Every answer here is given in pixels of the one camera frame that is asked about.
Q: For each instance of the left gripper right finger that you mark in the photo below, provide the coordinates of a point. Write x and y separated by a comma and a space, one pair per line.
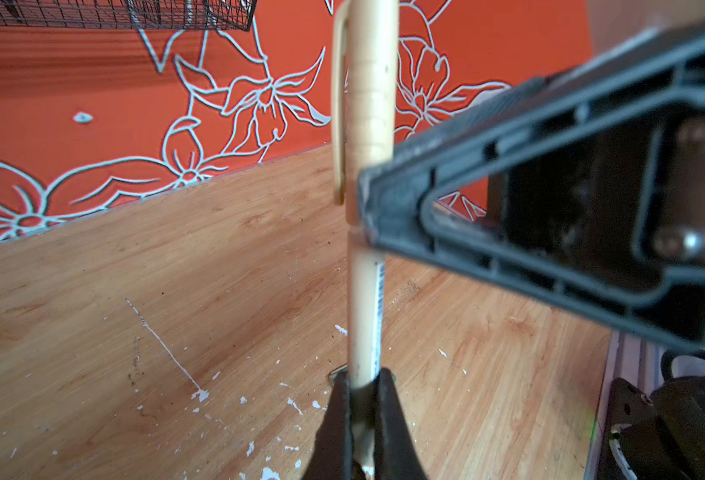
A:
395, 454

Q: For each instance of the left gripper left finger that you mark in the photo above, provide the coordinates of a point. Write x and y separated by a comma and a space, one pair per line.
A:
333, 455

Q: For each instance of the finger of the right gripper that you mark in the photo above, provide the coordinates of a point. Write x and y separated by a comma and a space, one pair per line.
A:
585, 190

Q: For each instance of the beige pen cap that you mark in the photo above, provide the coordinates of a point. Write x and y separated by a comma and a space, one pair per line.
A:
363, 94

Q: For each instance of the beige pen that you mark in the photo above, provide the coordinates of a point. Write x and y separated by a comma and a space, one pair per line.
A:
366, 281

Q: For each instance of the black wire mesh basket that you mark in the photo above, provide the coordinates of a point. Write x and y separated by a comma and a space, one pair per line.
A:
129, 14

